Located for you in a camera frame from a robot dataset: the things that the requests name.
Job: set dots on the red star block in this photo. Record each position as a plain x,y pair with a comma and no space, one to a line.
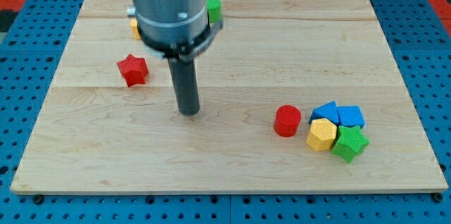
133,70

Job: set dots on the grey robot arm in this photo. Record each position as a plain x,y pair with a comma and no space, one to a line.
177,29

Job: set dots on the yellow block behind arm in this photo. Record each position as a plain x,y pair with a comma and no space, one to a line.
134,29

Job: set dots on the green star block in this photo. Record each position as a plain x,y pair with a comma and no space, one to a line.
350,143

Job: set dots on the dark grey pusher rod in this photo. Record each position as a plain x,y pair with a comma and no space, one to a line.
184,80

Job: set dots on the red cylinder block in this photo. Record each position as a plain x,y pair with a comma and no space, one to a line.
287,120

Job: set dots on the light wooden board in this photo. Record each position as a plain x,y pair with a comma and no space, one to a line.
94,135

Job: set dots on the green cylinder block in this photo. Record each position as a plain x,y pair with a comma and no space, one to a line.
214,8

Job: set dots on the yellow hexagon block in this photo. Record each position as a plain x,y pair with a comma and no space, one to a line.
322,134

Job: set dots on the blue triangle block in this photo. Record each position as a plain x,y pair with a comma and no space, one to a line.
329,111

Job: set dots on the blue cube block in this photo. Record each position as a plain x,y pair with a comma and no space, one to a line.
350,116

